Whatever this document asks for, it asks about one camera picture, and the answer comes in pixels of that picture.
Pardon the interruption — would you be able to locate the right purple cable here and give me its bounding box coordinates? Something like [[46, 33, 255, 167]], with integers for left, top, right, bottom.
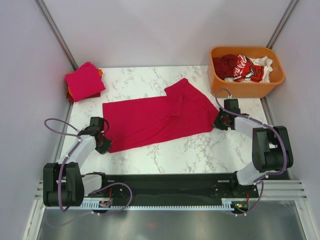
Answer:
[[214, 87, 288, 216]]

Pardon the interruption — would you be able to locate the left aluminium frame post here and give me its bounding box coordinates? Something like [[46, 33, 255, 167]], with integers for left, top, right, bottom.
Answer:
[[34, 0, 79, 71]]

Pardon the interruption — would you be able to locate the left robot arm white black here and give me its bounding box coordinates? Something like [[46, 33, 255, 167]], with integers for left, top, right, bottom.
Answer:
[[42, 116, 112, 212]]

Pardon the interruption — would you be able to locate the folded orange t shirt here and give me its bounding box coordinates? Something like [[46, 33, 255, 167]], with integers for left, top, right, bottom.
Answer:
[[97, 68, 103, 77]]

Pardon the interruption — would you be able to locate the folded pink t shirt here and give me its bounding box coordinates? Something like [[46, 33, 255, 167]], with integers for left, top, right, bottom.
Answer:
[[64, 62, 106, 94]]

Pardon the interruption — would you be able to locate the orange plastic basket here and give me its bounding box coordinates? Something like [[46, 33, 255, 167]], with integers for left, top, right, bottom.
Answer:
[[207, 46, 286, 99]]

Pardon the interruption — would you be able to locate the purple cable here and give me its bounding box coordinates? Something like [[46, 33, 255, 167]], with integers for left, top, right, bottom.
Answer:
[[44, 117, 133, 228], [214, 87, 288, 216]]

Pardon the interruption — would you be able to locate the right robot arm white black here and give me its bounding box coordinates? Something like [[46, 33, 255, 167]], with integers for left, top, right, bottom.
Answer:
[[213, 98, 294, 197]]

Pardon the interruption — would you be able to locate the grey slotted cable duct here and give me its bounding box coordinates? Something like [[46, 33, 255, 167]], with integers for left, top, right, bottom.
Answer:
[[69, 197, 250, 211]]

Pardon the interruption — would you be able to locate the aluminium frame post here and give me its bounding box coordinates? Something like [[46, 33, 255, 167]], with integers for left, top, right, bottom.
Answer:
[[34, 0, 79, 71], [266, 0, 300, 50]]

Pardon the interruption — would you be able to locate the dark red crumpled t shirt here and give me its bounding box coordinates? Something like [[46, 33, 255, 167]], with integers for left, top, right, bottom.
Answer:
[[212, 54, 238, 80]]

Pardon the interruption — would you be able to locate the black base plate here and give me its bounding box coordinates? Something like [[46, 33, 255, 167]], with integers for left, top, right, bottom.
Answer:
[[89, 173, 259, 206]]

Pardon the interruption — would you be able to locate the folded dark red t shirt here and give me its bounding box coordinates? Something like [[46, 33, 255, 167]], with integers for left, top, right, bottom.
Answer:
[[66, 87, 101, 103]]

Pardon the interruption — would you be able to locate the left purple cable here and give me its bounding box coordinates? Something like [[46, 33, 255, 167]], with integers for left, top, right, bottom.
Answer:
[[44, 117, 133, 228]]

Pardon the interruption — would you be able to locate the right aluminium frame post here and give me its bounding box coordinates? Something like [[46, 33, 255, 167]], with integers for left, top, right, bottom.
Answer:
[[266, 0, 300, 50]]

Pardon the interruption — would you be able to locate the red white printed t shirt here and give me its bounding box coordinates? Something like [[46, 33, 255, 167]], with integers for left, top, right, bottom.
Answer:
[[223, 54, 273, 83]]

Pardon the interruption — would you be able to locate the aluminium rail profile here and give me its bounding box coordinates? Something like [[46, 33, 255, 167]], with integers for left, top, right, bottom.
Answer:
[[37, 174, 306, 202]]

